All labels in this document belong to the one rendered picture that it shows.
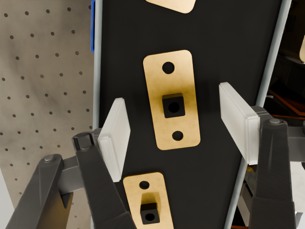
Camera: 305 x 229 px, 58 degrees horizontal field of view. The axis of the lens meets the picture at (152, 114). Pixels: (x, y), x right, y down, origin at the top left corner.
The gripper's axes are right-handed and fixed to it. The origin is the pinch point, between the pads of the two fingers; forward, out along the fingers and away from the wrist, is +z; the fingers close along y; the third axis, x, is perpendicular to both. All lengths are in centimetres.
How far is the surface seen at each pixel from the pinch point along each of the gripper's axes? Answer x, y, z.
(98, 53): 5.0, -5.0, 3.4
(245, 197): -46, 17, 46
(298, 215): -28.9, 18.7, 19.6
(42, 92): -9, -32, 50
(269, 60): 2.4, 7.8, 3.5
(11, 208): -96, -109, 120
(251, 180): -15.2, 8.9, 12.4
